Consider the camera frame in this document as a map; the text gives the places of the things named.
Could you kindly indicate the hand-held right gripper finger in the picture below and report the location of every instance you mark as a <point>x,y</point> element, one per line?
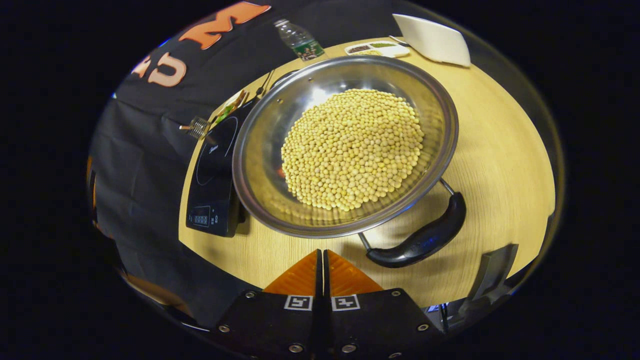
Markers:
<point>326,280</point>
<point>318,280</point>

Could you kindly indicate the black induction cooktop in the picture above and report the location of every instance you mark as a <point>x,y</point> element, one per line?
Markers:
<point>212,165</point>

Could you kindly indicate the pile of yellow soybeans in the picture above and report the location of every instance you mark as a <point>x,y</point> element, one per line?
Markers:
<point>350,150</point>

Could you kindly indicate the sandwich on white plate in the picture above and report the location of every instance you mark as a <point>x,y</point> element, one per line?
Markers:
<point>230,106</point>

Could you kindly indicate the clear plastic water bottle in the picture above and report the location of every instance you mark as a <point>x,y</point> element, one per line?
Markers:
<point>300,42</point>

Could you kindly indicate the white divided bean dish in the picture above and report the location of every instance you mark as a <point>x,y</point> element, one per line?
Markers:
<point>397,50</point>

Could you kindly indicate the white toaster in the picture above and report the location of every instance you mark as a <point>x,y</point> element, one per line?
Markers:
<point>435,40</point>

